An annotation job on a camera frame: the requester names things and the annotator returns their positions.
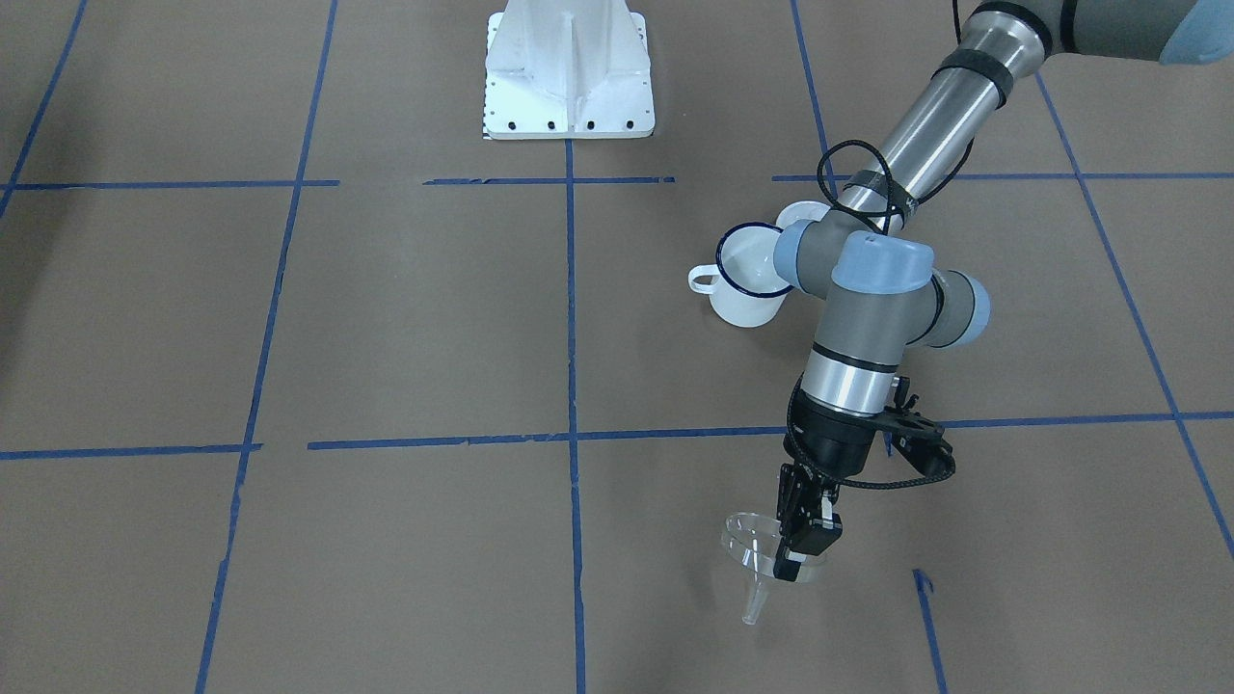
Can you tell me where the blue tape line lengthwise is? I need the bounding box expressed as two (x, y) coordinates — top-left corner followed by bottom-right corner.
(564, 138), (587, 693)

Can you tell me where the blue tape line crosswise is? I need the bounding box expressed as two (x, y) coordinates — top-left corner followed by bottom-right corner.
(306, 410), (1233, 451)

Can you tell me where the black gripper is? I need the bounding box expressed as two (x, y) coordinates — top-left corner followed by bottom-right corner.
(774, 382), (898, 580)

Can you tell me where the brown paper table cover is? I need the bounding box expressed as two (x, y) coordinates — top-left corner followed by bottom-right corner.
(2, 1), (1232, 693)

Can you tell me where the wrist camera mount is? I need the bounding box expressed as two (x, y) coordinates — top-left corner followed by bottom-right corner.
(884, 375), (956, 480)

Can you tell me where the white enamel mug blue rim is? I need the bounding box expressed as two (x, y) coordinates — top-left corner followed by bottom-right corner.
(687, 224), (793, 328)

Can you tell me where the clear glass funnel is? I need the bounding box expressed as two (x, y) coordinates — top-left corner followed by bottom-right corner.
(721, 511), (826, 627)

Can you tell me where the white camera stand base plate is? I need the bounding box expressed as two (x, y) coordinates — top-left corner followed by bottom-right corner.
(482, 1), (656, 141)

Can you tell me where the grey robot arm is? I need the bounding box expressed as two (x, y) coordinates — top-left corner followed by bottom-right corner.
(770, 1), (1232, 580)

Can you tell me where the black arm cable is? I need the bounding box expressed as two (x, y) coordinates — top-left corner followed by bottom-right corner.
(786, 140), (958, 491)

